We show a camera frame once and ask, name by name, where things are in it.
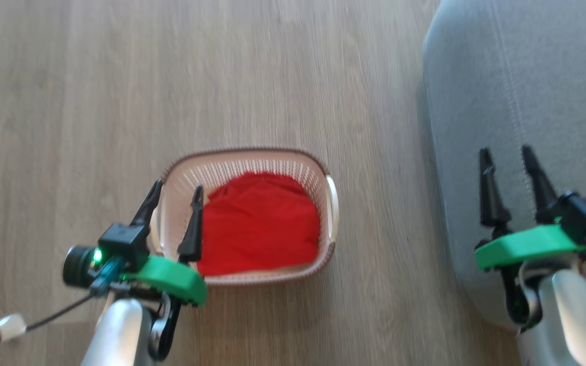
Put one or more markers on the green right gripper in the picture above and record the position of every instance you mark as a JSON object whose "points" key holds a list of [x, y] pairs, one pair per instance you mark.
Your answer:
{"points": [[527, 244]]}

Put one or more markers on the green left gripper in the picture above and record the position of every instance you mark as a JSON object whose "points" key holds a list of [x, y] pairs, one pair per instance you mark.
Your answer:
{"points": [[171, 277]]}

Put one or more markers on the red shirt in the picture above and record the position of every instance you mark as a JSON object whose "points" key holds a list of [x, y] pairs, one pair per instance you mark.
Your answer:
{"points": [[262, 223]]}

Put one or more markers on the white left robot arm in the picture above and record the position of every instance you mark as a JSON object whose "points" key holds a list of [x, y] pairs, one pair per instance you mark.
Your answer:
{"points": [[117, 335]]}

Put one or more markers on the grey fabric sofa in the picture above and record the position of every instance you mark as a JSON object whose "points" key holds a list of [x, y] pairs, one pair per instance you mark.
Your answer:
{"points": [[527, 76]]}

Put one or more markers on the beige plastic laundry basket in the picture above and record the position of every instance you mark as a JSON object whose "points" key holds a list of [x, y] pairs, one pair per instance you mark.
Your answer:
{"points": [[252, 163]]}

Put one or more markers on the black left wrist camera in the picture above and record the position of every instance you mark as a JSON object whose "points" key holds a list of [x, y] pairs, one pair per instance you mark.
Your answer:
{"points": [[120, 241]]}

